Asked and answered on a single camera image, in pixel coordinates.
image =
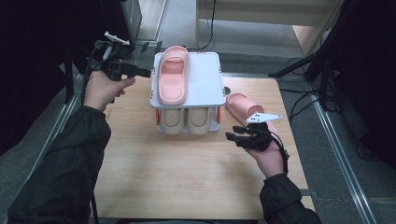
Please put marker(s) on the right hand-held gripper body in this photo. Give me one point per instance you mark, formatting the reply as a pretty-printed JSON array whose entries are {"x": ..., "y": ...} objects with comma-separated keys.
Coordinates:
[{"x": 258, "y": 138}]

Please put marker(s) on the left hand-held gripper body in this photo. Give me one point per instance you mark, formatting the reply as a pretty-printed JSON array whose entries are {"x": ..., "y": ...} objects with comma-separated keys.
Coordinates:
[{"x": 113, "y": 67}]

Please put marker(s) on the pink slide slipper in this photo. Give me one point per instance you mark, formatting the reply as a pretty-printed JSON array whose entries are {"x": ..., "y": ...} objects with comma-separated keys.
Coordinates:
[
  {"x": 172, "y": 95},
  {"x": 239, "y": 104}
]

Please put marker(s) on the beige clog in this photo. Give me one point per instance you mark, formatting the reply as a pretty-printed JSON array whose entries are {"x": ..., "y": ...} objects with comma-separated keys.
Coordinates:
[{"x": 199, "y": 121}]

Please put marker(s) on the white two-tier shoe rack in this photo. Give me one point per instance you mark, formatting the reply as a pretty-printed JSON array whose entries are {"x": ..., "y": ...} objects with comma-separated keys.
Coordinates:
[{"x": 205, "y": 81}]

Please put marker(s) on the person's right hand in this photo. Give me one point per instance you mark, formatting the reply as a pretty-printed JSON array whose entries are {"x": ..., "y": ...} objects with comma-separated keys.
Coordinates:
[{"x": 271, "y": 161}]

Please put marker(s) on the person's left hand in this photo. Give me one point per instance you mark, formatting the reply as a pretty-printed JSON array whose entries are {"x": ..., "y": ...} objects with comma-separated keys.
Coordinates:
[{"x": 99, "y": 90}]

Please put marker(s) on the black table grommet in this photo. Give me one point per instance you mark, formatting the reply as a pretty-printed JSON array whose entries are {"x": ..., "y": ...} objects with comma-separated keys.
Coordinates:
[{"x": 227, "y": 90}]

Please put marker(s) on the black stand leg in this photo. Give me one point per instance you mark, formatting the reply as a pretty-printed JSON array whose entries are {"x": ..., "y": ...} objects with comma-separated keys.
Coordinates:
[{"x": 69, "y": 84}]

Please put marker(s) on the black curtain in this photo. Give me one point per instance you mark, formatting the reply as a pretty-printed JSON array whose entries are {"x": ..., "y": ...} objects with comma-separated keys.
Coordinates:
[
  {"x": 367, "y": 62},
  {"x": 37, "y": 31}
]

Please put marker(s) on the black tripod stand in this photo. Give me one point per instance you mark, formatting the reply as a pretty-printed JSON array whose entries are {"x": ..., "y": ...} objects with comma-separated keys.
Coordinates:
[{"x": 299, "y": 63}]

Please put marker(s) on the light wooden cabinet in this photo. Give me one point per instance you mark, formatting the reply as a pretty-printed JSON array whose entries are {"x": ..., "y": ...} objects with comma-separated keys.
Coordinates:
[{"x": 264, "y": 12}]

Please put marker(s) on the metal table bracket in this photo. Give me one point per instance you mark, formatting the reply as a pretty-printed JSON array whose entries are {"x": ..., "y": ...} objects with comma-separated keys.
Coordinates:
[{"x": 309, "y": 193}]

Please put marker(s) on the metal floor rail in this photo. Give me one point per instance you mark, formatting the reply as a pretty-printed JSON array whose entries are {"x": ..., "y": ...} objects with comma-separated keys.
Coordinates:
[
  {"x": 342, "y": 161},
  {"x": 40, "y": 146}
]

